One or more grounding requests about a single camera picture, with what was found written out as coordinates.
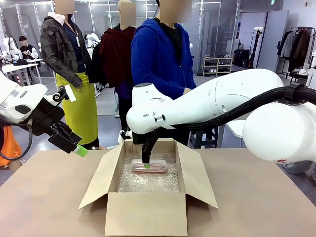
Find clothes rack with coats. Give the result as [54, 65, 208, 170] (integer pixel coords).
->
[276, 26, 316, 75]

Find seated person in varsity jacket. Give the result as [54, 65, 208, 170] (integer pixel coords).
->
[18, 36, 40, 60]

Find round black table with shoes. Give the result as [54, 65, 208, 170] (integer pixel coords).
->
[288, 68, 310, 85]

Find black stool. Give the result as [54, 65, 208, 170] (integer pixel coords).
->
[189, 125, 219, 149]

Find mannequin with dark red garment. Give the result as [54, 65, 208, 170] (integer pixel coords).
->
[88, 0, 138, 133]

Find black suitcases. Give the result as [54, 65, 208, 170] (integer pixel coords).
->
[233, 48, 250, 68]

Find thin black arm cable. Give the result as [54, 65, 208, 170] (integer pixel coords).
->
[0, 118, 34, 161]

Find clear bubble wrap sheet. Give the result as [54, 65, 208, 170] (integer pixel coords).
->
[118, 152, 180, 194]

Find thick black sleeved cable bundle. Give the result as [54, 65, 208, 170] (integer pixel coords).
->
[170, 83, 316, 131]

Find wooden shoe rack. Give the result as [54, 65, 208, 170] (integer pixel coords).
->
[202, 57, 233, 77]

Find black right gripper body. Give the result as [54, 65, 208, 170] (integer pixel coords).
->
[132, 128, 161, 152]

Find open brown cardboard box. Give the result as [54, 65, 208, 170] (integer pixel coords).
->
[78, 138, 218, 237]

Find black tripod stand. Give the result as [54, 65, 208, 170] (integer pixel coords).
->
[248, 28, 263, 69]

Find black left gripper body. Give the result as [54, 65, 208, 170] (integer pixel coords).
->
[29, 98, 82, 154]

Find white background work table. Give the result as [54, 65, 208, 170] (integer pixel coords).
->
[1, 58, 44, 85]

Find person in grey trousers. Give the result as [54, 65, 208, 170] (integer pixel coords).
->
[282, 160, 316, 188]

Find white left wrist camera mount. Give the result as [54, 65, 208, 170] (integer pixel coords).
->
[50, 84, 77, 103]

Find person in blue hoodie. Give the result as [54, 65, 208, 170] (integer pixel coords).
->
[130, 0, 198, 149]

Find pink glasses case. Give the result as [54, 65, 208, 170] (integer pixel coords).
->
[130, 159, 168, 175]

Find mannequin camo jacket yellow skirt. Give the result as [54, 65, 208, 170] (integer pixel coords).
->
[40, 0, 100, 150]

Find orange fabric item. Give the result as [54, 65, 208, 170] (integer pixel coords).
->
[0, 125, 22, 167]

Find white side table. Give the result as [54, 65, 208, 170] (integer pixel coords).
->
[223, 119, 247, 149]

